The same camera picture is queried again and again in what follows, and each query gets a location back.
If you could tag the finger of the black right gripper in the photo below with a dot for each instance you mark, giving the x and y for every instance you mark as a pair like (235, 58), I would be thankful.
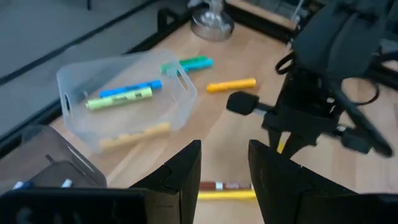
(295, 146)
(274, 140)

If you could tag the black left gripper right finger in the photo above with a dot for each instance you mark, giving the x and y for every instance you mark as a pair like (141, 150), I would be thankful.
(276, 193)

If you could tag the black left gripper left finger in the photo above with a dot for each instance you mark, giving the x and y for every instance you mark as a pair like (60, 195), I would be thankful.
(180, 193)

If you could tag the brown Expo marker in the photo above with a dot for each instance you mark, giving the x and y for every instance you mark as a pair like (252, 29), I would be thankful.
(227, 186)

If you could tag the orange-yellow highlighter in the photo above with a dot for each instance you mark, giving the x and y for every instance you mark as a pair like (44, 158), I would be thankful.
(231, 85)
(136, 135)

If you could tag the teal highlighter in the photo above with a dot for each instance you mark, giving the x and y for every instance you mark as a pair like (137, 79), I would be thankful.
(199, 66)

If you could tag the light green Sharpie highlighter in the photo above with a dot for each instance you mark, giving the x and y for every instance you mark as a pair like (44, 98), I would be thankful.
(119, 99)

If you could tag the blue Sharpie highlighter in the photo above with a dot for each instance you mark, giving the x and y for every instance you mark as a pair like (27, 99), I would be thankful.
(130, 88)

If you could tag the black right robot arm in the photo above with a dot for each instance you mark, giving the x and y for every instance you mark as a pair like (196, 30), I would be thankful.
(342, 31)

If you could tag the frosted plastic bin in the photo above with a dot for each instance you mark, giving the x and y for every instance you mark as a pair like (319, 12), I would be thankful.
(130, 130)

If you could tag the white shade silver table lamp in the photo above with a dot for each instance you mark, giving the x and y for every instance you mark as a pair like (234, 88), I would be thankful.
(213, 28)

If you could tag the brown translucent plastic bin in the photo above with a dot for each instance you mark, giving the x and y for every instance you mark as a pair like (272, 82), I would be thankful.
(46, 155)

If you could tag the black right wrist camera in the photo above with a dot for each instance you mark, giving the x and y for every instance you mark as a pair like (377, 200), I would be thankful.
(242, 102)

